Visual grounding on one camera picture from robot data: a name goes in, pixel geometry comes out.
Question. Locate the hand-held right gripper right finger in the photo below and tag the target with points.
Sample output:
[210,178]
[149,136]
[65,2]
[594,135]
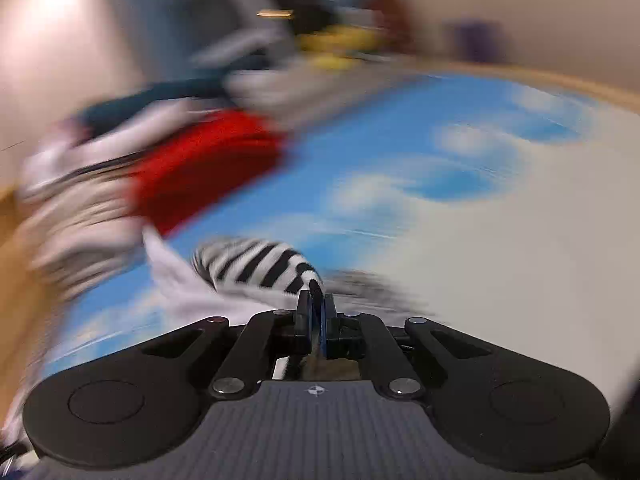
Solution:
[328,312]

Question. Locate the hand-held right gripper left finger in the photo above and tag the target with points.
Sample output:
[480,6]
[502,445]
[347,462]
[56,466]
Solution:
[303,312]

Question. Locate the black white striped garment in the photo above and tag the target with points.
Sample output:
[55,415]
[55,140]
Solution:
[250,265]

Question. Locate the blue white printed blanket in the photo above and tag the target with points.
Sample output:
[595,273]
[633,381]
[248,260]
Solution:
[475,220]

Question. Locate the red folded blanket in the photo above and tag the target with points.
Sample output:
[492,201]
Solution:
[210,165]

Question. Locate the pale striped cloth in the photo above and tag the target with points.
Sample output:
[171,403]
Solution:
[80,230]

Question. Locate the teal plush cushion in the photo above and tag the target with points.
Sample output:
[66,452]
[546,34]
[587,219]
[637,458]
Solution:
[150,100]

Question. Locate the yellow plush toys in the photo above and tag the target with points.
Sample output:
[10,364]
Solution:
[340,45]

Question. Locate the purple box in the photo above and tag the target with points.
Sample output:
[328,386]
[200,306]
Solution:
[475,40]

